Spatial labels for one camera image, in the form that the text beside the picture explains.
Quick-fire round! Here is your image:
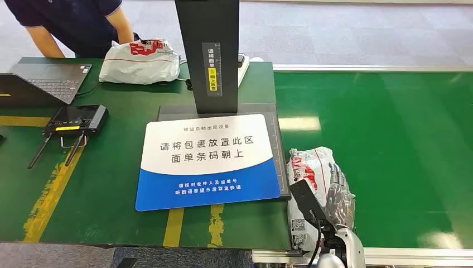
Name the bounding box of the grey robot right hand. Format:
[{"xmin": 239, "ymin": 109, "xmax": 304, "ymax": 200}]
[{"xmin": 324, "ymin": 161, "xmax": 356, "ymax": 231}]

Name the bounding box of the white parcel bag with QR labels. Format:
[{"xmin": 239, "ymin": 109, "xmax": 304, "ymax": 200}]
[{"xmin": 286, "ymin": 146, "xmax": 356, "ymax": 253}]

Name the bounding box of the green conveyor belt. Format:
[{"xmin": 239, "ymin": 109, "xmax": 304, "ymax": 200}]
[{"xmin": 273, "ymin": 70, "xmax": 473, "ymax": 250}]

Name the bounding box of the black inbound scanner machine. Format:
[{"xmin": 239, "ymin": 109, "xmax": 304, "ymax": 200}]
[{"xmin": 157, "ymin": 0, "xmax": 292, "ymax": 201}]

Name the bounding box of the blue and white placement mat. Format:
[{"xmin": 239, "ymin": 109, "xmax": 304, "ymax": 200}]
[{"xmin": 134, "ymin": 113, "xmax": 282, "ymax": 213}]

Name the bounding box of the white power strip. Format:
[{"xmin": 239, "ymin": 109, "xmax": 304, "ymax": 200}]
[{"xmin": 236, "ymin": 54, "xmax": 265, "ymax": 88}]

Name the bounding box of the yellow and black column sticker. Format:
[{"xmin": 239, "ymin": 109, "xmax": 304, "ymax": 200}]
[{"xmin": 201, "ymin": 42, "xmax": 223, "ymax": 98}]

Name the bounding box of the white plastic parcel bag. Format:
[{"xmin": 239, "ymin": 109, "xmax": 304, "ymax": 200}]
[{"xmin": 98, "ymin": 39, "xmax": 181, "ymax": 86}]

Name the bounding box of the black remote controller with antennas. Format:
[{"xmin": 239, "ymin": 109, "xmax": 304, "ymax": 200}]
[{"xmin": 27, "ymin": 104, "xmax": 110, "ymax": 170}]

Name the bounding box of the black laptop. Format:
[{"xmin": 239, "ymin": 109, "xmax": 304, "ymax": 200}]
[{"xmin": 0, "ymin": 63, "xmax": 93, "ymax": 109}]

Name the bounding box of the person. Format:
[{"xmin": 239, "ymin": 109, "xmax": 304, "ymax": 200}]
[{"xmin": 3, "ymin": 0, "xmax": 141, "ymax": 59}]

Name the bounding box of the black wrist mount plate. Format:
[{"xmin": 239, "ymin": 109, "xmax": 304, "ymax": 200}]
[{"xmin": 288, "ymin": 179, "xmax": 330, "ymax": 227}]

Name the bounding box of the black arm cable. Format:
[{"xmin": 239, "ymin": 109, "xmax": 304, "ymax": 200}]
[{"xmin": 307, "ymin": 210, "xmax": 323, "ymax": 268}]

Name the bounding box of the black scanner cable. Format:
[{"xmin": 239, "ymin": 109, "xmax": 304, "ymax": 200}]
[{"xmin": 176, "ymin": 75, "xmax": 195, "ymax": 92}]

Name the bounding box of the black laptop cable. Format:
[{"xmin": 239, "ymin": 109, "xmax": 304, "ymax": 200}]
[{"xmin": 75, "ymin": 82, "xmax": 100, "ymax": 97}]

